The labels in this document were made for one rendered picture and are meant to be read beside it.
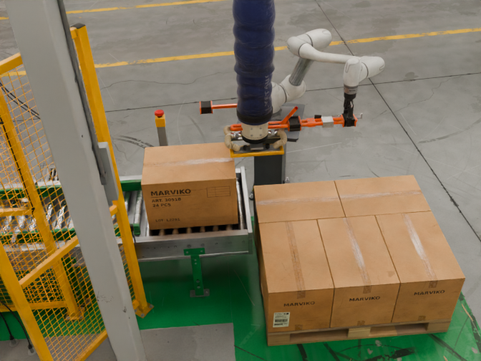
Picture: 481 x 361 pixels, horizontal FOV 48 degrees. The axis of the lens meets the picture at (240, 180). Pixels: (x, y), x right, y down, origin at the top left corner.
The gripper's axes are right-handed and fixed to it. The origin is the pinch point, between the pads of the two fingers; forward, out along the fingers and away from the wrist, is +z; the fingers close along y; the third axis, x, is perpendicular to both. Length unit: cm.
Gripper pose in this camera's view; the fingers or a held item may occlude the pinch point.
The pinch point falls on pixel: (347, 119)
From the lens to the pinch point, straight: 356.0
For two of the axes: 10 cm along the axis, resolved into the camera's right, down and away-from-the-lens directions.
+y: 0.7, 6.3, -7.7
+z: 0.3, 7.7, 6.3
